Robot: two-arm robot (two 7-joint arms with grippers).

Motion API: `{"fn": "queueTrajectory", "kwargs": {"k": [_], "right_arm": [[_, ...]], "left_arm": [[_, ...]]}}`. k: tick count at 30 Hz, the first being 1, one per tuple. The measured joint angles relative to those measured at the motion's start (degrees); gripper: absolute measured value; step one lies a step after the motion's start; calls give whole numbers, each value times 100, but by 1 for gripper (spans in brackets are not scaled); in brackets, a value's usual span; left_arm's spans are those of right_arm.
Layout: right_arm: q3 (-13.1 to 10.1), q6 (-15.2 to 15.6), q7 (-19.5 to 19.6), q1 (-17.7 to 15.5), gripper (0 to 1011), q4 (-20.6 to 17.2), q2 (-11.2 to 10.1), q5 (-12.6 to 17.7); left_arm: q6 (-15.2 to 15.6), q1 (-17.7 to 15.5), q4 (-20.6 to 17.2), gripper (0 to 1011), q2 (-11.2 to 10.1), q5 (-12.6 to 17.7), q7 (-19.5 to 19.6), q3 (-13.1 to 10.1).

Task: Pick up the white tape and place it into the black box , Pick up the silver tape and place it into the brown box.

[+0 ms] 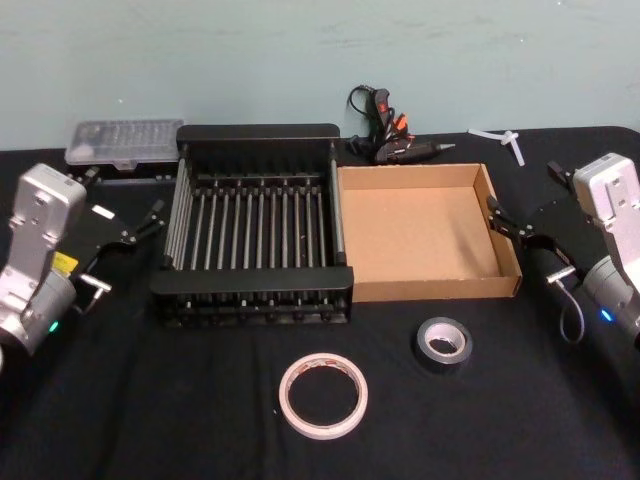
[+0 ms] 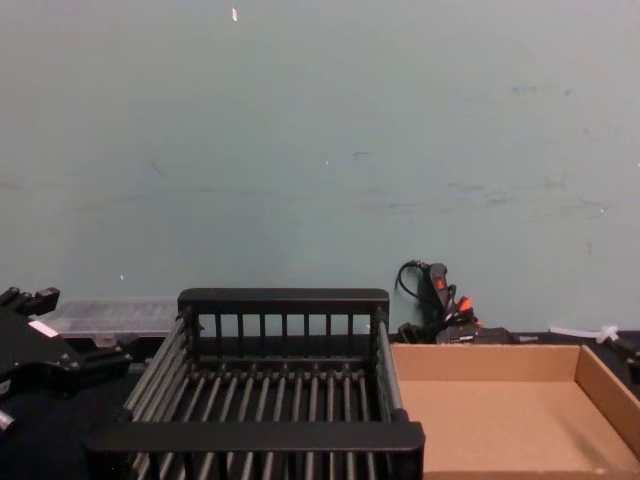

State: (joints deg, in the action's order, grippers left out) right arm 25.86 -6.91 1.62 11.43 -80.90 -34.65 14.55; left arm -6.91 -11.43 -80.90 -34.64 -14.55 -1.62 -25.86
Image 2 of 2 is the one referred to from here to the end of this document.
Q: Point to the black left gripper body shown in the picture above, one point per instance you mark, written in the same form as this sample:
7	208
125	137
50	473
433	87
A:
35	350

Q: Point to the plain pale wall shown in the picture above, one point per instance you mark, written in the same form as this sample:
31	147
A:
320	150

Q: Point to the small white three-armed plastic piece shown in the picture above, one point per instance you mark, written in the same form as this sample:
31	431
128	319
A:
595	334

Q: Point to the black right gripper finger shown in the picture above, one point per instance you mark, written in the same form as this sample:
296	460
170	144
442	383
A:
629	357

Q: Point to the clear plastic case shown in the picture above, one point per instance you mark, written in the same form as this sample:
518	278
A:
110	317

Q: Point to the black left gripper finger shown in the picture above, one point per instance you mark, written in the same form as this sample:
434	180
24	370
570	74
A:
100	362
37	300

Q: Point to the shallow brown cardboard tray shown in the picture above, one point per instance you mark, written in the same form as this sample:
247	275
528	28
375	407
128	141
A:
490	415

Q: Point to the black table cloth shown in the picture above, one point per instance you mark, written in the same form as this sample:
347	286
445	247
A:
45	445

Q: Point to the black rack with steel bars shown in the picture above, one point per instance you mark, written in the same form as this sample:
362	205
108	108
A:
280	440

